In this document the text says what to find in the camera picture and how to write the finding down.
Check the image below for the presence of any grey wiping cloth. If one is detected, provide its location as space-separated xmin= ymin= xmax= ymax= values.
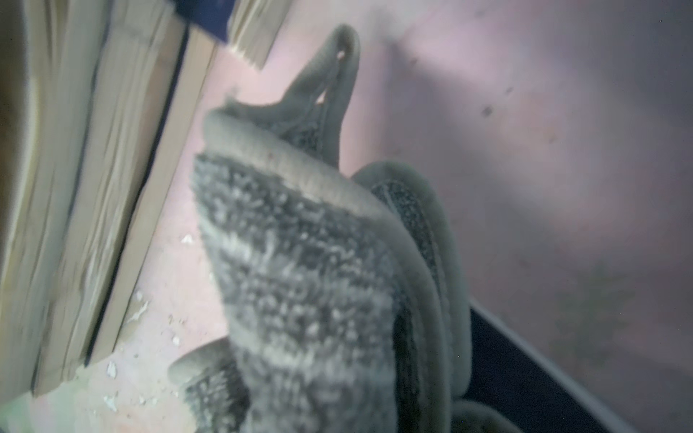
xmin=168 ymin=25 xmax=516 ymax=432

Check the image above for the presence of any blue book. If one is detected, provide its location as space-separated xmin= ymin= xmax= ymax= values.
xmin=466 ymin=302 xmax=636 ymax=433
xmin=1 ymin=1 xmax=290 ymax=402

